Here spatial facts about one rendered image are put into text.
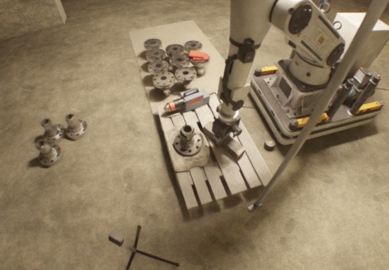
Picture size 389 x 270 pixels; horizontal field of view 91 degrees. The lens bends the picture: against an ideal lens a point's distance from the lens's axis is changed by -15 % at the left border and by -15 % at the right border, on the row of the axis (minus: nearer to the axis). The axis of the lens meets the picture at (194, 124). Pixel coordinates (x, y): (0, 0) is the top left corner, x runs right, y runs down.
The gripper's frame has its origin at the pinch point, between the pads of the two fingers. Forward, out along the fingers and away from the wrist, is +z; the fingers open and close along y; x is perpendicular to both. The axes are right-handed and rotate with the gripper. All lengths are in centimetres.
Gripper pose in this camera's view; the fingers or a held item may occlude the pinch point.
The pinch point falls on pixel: (223, 138)
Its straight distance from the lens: 210.6
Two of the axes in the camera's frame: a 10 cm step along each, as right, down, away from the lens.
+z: 0.0, 6.3, 7.8
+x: 6.8, 5.7, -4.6
